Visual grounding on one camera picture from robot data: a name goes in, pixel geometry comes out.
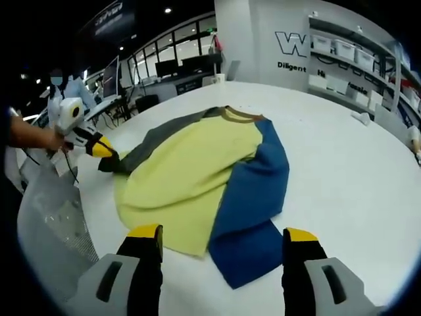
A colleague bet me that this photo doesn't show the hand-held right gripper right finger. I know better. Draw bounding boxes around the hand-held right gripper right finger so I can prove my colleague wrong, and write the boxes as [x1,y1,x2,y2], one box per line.
[281,226,386,316]

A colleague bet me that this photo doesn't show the small white object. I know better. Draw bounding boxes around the small white object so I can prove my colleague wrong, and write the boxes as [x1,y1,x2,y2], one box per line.
[351,111,372,126]

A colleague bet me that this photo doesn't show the pink hanging bag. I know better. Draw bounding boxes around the pink hanging bag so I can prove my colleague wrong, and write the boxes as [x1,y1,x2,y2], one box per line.
[210,32,224,55]

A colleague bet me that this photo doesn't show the black computer monitor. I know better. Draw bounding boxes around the black computer monitor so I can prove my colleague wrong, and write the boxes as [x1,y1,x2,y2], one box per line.
[155,61,180,78]
[181,56,211,72]

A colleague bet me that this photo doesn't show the person's left hand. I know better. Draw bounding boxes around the person's left hand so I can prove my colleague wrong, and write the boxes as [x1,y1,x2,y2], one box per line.
[49,131,75,155]

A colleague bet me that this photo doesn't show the white box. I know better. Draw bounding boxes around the white box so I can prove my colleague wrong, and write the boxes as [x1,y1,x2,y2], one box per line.
[202,74,226,87]

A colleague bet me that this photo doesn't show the black computer case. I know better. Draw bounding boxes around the black computer case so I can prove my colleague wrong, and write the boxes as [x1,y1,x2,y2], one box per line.
[135,94,161,113]

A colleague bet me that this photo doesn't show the grey mesh office chair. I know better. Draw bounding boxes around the grey mesh office chair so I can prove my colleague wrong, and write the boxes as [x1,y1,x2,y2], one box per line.
[16,164,99,302]

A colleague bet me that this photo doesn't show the dark hanging banner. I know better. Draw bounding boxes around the dark hanging banner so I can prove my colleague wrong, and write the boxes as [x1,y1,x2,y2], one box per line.
[78,0,137,36]

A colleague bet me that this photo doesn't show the grey metal shelf rack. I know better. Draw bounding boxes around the grey metal shelf rack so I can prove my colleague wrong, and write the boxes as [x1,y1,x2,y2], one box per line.
[307,16,421,129]

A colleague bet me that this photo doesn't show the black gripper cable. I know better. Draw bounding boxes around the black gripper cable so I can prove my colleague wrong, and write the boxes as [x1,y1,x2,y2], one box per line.
[24,146,80,184]

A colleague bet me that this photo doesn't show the grey office desk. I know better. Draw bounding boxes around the grey office desk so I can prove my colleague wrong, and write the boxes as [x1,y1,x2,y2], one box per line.
[141,70,224,99]

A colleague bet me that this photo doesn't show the white storage bin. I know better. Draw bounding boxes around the white storage bin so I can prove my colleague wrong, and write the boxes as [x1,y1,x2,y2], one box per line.
[334,39,357,62]
[355,47,376,68]
[310,35,335,53]

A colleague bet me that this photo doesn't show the grey desk chair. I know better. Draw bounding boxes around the grey desk chair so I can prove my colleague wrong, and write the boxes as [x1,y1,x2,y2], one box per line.
[226,60,241,82]

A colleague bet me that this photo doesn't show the large display screen on stand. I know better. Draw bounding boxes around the large display screen on stand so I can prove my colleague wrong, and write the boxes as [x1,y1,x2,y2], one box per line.
[102,55,121,98]

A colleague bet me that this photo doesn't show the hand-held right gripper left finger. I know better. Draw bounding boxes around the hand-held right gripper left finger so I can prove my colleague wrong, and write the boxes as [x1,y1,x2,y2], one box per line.
[74,224,164,316]

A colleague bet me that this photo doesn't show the yellow garment blue grey sleeves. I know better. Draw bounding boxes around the yellow garment blue grey sleeves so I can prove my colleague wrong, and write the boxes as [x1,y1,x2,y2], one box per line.
[98,105,290,290]

